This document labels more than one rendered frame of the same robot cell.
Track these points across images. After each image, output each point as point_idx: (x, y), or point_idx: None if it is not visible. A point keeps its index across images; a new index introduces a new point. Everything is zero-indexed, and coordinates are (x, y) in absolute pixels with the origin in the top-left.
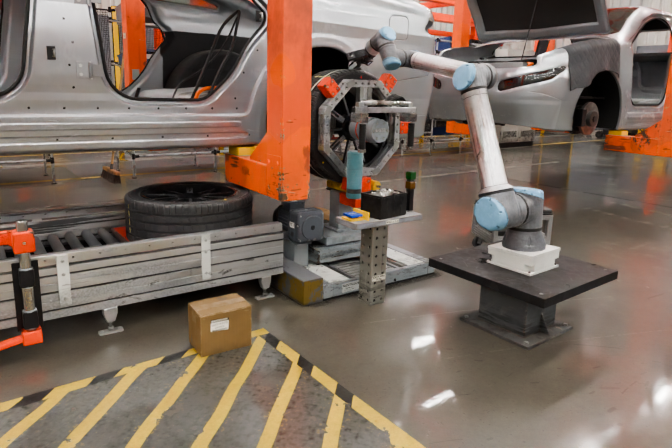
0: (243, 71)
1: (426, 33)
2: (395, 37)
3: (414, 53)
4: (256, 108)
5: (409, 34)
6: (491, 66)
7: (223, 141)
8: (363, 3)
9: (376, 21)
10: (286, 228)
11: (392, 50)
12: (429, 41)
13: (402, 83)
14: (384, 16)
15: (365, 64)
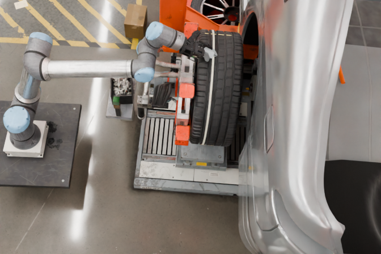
0: None
1: (270, 194)
2: (146, 37)
3: (131, 59)
4: (244, 13)
5: (267, 156)
6: (25, 56)
7: (239, 8)
8: (275, 51)
9: (269, 85)
10: None
11: (142, 39)
12: (269, 207)
13: (251, 173)
14: (271, 94)
15: (255, 101)
